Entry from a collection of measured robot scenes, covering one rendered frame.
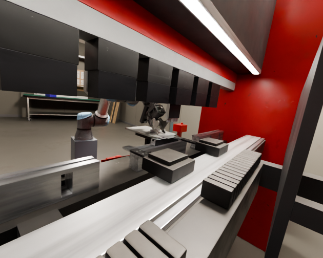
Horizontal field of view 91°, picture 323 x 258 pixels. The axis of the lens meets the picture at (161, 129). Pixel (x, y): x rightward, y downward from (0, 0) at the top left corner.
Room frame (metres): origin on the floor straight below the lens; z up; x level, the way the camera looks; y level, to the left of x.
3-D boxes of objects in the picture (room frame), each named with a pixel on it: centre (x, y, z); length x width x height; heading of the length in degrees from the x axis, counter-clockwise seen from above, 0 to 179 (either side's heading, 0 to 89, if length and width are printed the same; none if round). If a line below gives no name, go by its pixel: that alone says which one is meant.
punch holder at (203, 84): (1.02, -0.19, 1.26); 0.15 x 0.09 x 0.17; 141
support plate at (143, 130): (0.94, 0.06, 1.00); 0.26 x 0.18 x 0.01; 51
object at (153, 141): (0.81, -0.03, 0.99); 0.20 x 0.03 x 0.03; 141
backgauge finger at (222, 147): (0.75, -0.18, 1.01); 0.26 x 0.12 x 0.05; 51
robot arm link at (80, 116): (1.37, 0.68, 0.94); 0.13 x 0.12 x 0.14; 133
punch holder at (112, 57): (0.55, 0.18, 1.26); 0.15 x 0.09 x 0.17; 141
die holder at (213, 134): (1.27, -0.40, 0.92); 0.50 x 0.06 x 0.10; 141
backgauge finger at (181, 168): (0.50, 0.02, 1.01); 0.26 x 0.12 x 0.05; 51
